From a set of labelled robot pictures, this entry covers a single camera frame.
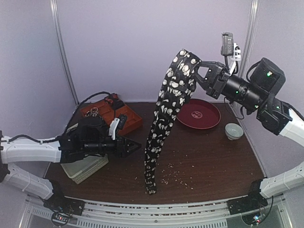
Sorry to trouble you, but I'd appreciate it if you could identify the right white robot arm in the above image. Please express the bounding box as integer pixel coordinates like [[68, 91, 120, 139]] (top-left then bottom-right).
[[195, 57, 304, 146]]

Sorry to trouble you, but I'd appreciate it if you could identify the small celadon bowl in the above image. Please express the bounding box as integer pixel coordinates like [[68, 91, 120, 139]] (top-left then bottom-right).
[[225, 123, 244, 141]]

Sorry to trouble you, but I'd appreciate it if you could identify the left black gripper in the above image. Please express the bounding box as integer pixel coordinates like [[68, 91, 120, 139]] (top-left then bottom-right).
[[83, 133, 142, 158]]

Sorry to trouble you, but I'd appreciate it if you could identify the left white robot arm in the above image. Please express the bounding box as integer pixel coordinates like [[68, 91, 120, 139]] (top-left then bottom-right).
[[0, 117, 142, 211]]

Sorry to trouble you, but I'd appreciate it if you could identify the aluminium frame post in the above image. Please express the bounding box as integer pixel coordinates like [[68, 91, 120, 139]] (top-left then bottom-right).
[[238, 0, 259, 78], [49, 0, 79, 105]]

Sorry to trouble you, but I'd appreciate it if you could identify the red round plate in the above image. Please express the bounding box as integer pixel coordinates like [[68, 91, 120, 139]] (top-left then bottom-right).
[[177, 99, 221, 130]]

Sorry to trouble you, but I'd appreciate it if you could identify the orange compartment tray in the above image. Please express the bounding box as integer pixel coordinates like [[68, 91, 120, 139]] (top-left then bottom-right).
[[80, 99, 143, 136]]

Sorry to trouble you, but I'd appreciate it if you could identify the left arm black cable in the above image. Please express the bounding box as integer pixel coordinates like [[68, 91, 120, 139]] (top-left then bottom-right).
[[63, 91, 119, 133]]

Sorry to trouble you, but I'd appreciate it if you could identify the black white floral tie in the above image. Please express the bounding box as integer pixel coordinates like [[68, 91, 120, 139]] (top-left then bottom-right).
[[144, 49, 201, 195]]

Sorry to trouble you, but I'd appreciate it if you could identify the left aluminium frame post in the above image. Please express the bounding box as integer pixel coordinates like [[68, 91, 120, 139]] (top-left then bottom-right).
[[49, 0, 79, 105]]

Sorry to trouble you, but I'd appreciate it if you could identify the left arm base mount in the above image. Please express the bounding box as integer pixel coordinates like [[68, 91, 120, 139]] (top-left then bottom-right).
[[42, 180, 85, 228]]

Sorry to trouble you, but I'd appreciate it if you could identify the right aluminium frame post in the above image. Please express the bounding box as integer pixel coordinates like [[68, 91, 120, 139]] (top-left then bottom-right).
[[238, 0, 259, 78]]

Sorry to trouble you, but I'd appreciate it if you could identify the front aluminium rail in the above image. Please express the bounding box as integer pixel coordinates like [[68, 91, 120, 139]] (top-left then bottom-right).
[[19, 196, 293, 228]]

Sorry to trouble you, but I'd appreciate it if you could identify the pale green perforated basket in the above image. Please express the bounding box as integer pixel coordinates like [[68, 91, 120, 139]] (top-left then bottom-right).
[[60, 155, 109, 184]]

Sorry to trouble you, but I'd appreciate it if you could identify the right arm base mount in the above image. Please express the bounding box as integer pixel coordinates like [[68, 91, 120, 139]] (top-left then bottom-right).
[[227, 179, 273, 227]]

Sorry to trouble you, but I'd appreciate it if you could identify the beige patterned rolled tie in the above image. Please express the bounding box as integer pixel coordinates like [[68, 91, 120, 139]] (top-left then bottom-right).
[[85, 107, 99, 117]]

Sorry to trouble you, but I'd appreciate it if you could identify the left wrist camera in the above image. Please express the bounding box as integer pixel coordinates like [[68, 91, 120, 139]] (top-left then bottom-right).
[[108, 114, 127, 140]]

